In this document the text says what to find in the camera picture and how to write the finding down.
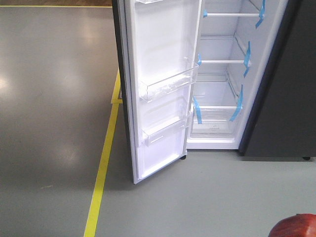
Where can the red yellow apple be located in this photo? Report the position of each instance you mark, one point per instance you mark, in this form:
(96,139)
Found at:
(299,225)

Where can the refrigerator door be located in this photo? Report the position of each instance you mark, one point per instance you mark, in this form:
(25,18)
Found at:
(158,65)

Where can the lower clear door bin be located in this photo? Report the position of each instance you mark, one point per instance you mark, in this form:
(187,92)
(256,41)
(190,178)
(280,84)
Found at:
(158,120)

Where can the clear door bin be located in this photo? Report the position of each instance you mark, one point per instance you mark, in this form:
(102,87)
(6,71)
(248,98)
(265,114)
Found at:
(158,120)
(148,1)
(155,87)

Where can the middle clear door bin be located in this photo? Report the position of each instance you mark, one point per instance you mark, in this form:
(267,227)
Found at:
(155,87)

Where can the clear crisper drawer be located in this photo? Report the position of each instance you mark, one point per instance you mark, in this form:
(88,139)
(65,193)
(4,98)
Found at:
(213,122)

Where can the dark grey refrigerator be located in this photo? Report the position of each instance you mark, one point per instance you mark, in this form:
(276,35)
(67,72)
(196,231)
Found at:
(259,56)

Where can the upper clear door bin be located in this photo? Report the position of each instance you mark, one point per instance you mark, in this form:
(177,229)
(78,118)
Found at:
(148,1)

